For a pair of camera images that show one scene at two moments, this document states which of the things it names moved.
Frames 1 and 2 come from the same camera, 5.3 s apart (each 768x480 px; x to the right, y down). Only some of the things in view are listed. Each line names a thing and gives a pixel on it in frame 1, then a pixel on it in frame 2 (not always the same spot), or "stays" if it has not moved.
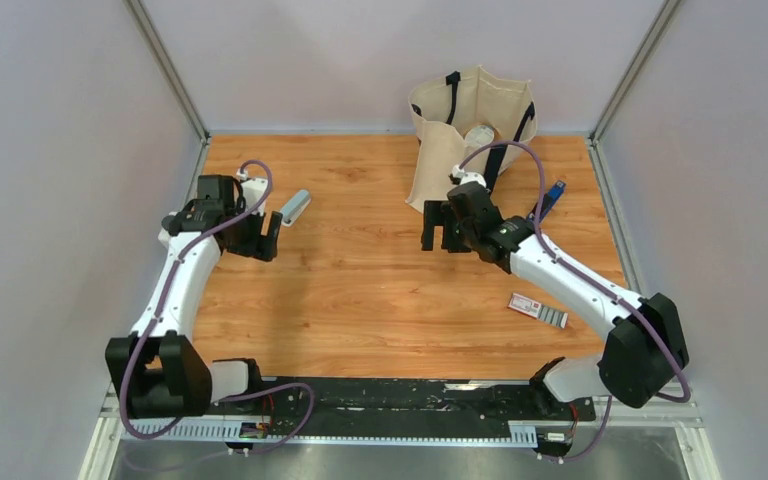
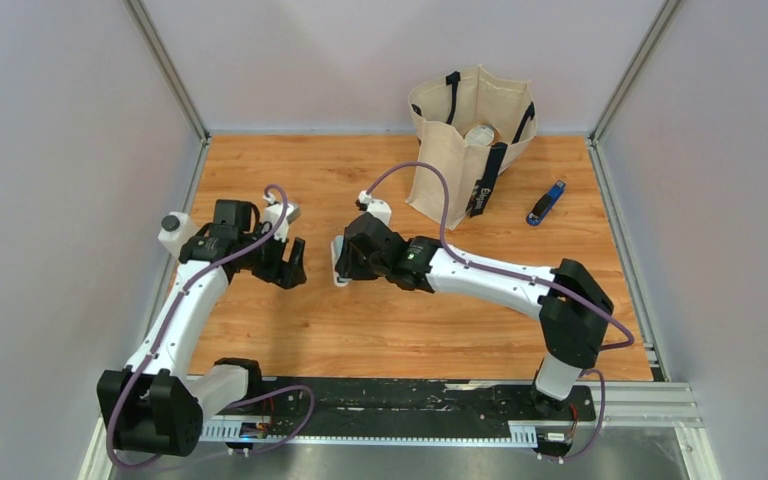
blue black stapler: x=550 y=200 stays
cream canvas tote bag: x=461 y=113 stays
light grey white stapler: x=295 y=207 -> x=336 y=247
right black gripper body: x=467 y=235 -> x=354 y=267
